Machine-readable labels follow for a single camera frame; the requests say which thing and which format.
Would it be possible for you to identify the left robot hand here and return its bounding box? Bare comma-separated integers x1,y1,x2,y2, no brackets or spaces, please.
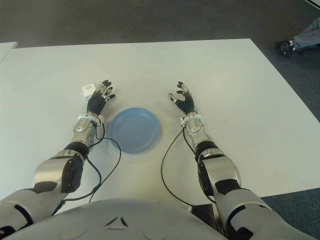
86,79,116,117

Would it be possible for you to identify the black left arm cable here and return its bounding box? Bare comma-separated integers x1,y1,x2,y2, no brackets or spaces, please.
51,122,123,217

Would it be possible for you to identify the white cube charger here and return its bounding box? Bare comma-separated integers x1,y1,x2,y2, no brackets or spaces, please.
80,83,97,102

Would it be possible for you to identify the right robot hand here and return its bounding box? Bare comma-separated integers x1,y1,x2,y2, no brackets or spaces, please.
167,80,198,116

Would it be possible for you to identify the white side table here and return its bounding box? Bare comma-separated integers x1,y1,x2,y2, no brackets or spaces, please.
0,41,19,63

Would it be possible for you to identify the grey trouser leg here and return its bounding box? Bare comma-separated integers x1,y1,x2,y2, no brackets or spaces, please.
292,17,320,55

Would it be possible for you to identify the silver robot torso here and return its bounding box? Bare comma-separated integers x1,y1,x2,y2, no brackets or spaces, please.
22,197,241,240

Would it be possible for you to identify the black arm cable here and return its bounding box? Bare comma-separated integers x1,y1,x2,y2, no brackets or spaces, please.
160,123,216,207
51,122,123,217

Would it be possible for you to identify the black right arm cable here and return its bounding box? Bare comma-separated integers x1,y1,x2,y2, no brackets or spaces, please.
160,123,216,207

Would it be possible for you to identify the blue round plate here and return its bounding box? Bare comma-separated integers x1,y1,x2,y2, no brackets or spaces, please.
107,106,162,154

